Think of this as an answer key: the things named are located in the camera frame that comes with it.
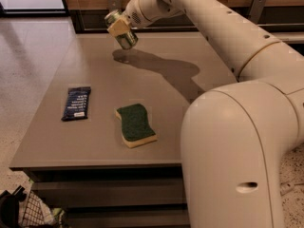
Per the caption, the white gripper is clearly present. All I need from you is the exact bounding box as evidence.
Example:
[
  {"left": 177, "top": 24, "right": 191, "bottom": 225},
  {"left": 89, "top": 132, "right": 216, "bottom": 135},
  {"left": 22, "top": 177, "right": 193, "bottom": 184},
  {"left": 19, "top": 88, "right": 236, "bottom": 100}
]
[{"left": 107, "top": 0, "right": 159, "bottom": 37}]

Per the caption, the green soda can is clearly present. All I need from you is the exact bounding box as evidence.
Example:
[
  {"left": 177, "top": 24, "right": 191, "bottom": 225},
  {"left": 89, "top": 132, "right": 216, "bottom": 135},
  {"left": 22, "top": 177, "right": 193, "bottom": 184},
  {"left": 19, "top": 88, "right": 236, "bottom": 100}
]
[{"left": 104, "top": 10, "right": 138, "bottom": 49}]

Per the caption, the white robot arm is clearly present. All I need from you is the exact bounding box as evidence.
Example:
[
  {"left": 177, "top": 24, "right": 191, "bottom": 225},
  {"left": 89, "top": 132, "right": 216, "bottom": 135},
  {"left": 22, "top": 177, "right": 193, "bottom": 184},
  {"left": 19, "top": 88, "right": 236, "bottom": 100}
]
[{"left": 108, "top": 0, "right": 304, "bottom": 228}]

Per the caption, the dark blue snack bar wrapper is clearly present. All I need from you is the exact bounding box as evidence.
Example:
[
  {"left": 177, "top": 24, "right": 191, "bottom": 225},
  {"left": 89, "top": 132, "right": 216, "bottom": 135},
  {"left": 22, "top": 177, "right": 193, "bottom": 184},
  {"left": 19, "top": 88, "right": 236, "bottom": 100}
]
[{"left": 62, "top": 86, "right": 91, "bottom": 122}]

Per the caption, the green and yellow sponge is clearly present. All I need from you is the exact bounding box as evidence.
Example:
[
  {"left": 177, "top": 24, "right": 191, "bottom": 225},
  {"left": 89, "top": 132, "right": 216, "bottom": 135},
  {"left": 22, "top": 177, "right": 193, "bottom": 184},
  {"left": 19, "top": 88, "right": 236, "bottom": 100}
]
[{"left": 115, "top": 104, "right": 158, "bottom": 148}]

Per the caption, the grey drawer cabinet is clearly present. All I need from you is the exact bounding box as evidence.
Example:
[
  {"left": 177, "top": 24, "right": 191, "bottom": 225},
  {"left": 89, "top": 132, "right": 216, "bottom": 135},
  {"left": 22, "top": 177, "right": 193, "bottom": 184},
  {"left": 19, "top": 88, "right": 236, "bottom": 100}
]
[{"left": 10, "top": 32, "right": 235, "bottom": 228}]

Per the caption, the black object bottom left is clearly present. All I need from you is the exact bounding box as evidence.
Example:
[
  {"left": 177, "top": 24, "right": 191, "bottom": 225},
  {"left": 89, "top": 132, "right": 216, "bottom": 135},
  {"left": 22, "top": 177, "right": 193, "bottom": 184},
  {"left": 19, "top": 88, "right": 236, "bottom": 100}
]
[{"left": 0, "top": 185, "right": 27, "bottom": 228}]

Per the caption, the left metal wall bracket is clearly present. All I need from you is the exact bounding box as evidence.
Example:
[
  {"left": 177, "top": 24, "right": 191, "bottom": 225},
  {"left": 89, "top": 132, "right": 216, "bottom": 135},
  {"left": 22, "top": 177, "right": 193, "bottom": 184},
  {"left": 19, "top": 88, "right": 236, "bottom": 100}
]
[{"left": 106, "top": 0, "right": 122, "bottom": 11}]

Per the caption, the metal wall bracket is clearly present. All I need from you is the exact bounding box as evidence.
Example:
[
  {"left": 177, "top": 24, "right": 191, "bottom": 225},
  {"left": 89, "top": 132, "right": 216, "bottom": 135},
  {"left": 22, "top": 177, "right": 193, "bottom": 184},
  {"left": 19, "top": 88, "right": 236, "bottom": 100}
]
[
  {"left": 248, "top": 0, "right": 267, "bottom": 24},
  {"left": 106, "top": 0, "right": 122, "bottom": 11}
]

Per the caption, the horizontal metal rail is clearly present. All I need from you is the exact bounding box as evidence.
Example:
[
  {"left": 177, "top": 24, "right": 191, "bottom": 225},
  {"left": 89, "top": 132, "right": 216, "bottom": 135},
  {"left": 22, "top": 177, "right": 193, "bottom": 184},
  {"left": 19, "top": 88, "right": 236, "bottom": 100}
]
[{"left": 84, "top": 23, "right": 304, "bottom": 33}]

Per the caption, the right metal wall bracket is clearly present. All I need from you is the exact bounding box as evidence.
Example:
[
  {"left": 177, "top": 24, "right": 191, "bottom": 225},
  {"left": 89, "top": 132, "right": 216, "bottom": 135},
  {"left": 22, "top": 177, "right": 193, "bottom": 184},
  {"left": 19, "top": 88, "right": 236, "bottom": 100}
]
[{"left": 248, "top": 0, "right": 267, "bottom": 24}]

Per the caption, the wire mesh basket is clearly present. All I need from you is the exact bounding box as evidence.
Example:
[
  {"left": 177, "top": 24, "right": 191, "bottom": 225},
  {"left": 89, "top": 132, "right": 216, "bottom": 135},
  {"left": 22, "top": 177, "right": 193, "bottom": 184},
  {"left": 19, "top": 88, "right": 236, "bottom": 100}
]
[{"left": 19, "top": 191, "right": 53, "bottom": 228}]

